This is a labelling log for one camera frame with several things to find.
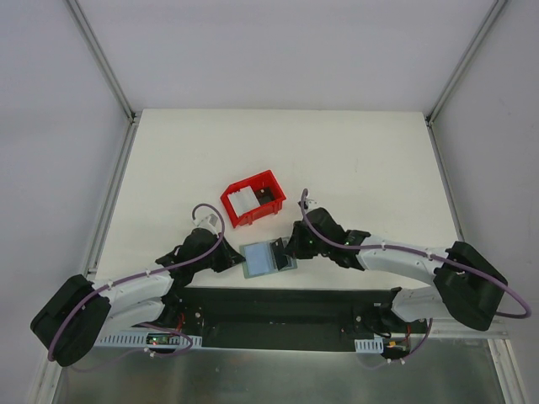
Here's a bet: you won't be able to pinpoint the left white cable duct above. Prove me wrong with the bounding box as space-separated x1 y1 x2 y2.
94 330 202 349

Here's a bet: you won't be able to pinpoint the right aluminium frame rail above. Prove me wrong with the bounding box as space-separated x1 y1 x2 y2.
424 0 531 404

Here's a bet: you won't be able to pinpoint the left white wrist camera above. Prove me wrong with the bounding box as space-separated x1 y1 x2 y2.
198 214 220 228

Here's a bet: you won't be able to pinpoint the right white cable duct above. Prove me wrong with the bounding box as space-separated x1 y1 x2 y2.
354 338 384 354

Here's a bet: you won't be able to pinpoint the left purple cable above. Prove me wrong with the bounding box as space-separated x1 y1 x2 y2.
46 203 224 363

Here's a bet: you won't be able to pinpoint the dark cards in bin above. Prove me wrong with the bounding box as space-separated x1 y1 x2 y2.
254 187 275 206

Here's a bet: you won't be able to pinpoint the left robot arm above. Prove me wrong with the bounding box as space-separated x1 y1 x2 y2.
30 228 245 367

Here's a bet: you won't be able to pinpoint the green leather card holder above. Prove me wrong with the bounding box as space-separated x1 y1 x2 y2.
240 239 297 279

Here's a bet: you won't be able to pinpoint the white cable duct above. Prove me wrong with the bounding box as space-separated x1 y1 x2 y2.
94 330 202 349
354 338 384 354

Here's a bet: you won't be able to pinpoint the white cards stack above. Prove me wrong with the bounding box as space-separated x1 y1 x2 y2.
227 187 260 217

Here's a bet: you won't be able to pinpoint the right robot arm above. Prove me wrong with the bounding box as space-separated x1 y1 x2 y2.
284 208 507 332

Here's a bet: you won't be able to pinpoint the purple cable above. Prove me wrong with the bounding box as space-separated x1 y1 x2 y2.
299 189 532 320
46 203 224 363

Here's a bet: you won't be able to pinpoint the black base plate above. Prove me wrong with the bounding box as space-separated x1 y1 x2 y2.
153 287 426 352

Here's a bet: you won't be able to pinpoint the red plastic card bin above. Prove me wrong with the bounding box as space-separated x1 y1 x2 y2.
220 170 286 228

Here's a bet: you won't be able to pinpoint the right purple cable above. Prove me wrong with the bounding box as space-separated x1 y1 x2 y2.
299 189 532 320

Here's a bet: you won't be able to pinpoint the aluminium frame rail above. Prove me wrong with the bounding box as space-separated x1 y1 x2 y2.
424 0 531 404
24 0 142 404

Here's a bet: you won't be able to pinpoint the left aluminium frame rail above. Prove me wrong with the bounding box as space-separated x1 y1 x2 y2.
24 0 142 404

